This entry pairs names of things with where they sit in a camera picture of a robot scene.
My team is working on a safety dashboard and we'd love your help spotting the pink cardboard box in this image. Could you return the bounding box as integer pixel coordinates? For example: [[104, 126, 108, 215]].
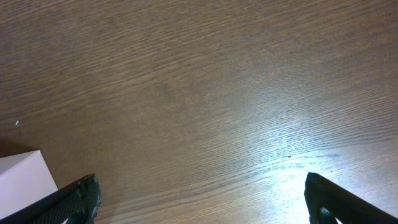
[[0, 150, 58, 218]]

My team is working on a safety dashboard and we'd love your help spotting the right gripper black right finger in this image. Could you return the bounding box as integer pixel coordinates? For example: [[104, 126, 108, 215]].
[[304, 172, 397, 224]]

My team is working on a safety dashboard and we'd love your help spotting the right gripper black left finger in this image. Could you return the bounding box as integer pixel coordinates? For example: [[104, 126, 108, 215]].
[[1, 174, 101, 224]]

